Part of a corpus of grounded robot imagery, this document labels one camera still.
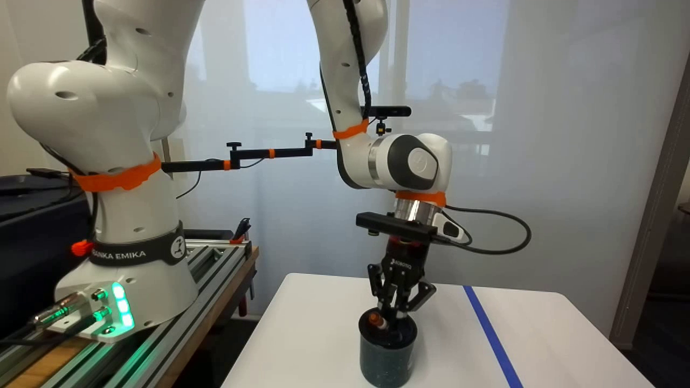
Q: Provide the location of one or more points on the orange capped marker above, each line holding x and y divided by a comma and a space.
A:
377, 319

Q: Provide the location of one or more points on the blue tape outline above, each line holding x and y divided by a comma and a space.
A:
492, 339

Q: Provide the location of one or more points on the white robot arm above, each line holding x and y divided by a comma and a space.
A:
110, 124

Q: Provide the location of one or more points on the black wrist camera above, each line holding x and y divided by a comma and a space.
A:
439, 231

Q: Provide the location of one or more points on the aluminium rail base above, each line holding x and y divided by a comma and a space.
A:
152, 359

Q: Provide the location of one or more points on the black cup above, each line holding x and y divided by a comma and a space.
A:
387, 354

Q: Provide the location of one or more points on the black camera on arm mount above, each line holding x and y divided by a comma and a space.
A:
287, 147

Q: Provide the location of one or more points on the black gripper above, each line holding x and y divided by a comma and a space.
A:
399, 280

